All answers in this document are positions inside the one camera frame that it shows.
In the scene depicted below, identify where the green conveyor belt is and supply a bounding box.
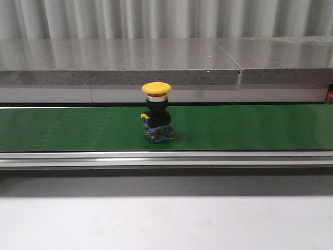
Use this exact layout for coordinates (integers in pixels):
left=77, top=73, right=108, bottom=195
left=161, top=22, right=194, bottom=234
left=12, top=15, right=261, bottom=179
left=1, top=104, right=332, bottom=152

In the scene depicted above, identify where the right grey stone slab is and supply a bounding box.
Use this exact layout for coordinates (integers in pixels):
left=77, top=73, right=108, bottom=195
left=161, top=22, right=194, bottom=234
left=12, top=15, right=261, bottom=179
left=216, top=37, right=332, bottom=86

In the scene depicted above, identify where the grey stone slab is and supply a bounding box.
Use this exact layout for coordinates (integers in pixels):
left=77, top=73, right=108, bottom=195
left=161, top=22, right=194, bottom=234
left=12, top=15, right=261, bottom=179
left=1, top=39, right=239, bottom=86
left=216, top=37, right=332, bottom=86

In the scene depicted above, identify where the left grey stone slab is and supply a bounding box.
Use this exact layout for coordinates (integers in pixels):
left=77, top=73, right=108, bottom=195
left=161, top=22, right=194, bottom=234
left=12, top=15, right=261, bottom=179
left=1, top=39, right=239, bottom=86

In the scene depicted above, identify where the white pleated curtain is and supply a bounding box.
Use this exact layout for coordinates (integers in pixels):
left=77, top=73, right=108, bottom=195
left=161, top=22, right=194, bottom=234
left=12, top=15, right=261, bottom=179
left=1, top=1, right=332, bottom=39

